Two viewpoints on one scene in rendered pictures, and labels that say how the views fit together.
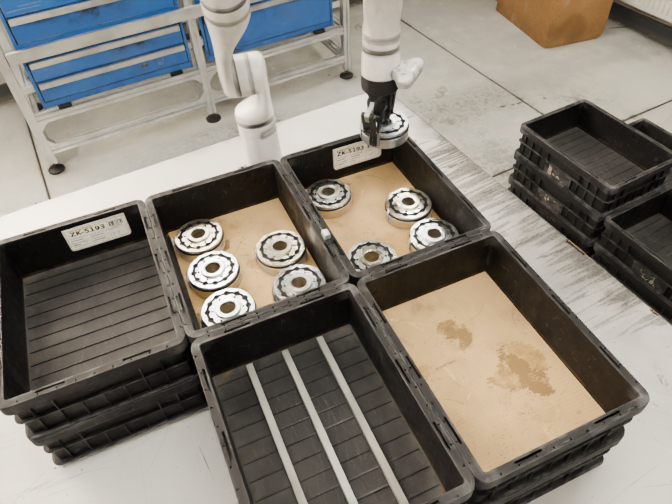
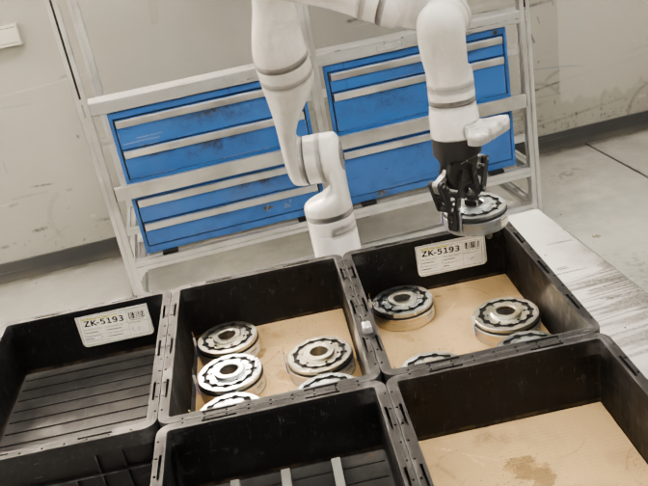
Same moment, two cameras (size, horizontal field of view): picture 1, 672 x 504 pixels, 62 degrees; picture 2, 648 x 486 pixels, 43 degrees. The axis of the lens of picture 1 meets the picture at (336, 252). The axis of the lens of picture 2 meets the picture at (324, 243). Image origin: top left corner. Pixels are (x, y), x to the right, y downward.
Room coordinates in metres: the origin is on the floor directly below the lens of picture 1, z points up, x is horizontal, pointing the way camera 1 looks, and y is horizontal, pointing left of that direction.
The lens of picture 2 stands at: (-0.21, -0.27, 1.54)
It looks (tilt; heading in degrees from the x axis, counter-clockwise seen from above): 24 degrees down; 19
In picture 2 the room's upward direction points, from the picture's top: 11 degrees counter-clockwise
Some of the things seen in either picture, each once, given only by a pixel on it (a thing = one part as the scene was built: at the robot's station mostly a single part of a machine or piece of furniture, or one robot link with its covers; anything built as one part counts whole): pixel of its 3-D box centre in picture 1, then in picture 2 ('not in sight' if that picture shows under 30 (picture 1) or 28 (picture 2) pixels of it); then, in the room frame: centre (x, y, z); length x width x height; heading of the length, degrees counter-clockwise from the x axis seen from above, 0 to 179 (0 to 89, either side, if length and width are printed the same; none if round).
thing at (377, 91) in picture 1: (379, 90); (457, 158); (0.99, -0.11, 1.10); 0.08 x 0.08 x 0.09
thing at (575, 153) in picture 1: (578, 193); not in sight; (1.45, -0.86, 0.37); 0.40 x 0.30 x 0.45; 26
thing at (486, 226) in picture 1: (377, 194); (455, 292); (0.89, -0.09, 0.92); 0.40 x 0.30 x 0.02; 21
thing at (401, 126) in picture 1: (384, 123); (474, 206); (1.02, -0.12, 1.00); 0.10 x 0.10 x 0.01
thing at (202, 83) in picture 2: not in sight; (309, 60); (2.67, 0.63, 0.91); 1.70 x 0.10 x 0.05; 116
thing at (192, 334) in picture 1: (240, 239); (264, 333); (0.78, 0.18, 0.92); 0.40 x 0.30 x 0.02; 21
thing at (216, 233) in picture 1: (198, 235); (228, 337); (0.86, 0.29, 0.86); 0.10 x 0.10 x 0.01
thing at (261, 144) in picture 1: (261, 146); (337, 253); (1.17, 0.17, 0.85); 0.09 x 0.09 x 0.17; 18
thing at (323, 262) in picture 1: (244, 257); (270, 361); (0.78, 0.18, 0.87); 0.40 x 0.30 x 0.11; 21
